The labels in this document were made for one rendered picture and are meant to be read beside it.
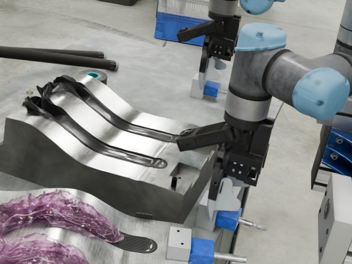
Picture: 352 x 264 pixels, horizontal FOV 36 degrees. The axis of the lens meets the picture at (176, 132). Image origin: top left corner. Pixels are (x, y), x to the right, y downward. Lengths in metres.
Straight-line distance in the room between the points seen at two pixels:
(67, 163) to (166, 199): 0.21
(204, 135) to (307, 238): 1.54
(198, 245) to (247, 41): 0.34
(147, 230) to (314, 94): 0.36
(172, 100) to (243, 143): 0.59
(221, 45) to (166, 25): 2.81
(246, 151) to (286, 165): 1.96
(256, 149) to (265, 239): 1.45
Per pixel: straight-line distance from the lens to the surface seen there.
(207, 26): 1.47
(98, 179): 1.05
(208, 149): 1.16
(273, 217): 2.51
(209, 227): 1.05
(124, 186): 1.02
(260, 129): 0.93
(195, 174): 1.07
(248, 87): 0.88
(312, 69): 0.82
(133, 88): 1.55
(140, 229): 0.95
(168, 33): 4.28
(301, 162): 2.98
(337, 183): 0.92
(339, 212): 0.86
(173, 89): 1.58
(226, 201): 0.99
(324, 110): 0.81
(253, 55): 0.86
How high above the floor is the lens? 1.46
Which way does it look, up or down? 29 degrees down
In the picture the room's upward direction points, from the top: 9 degrees clockwise
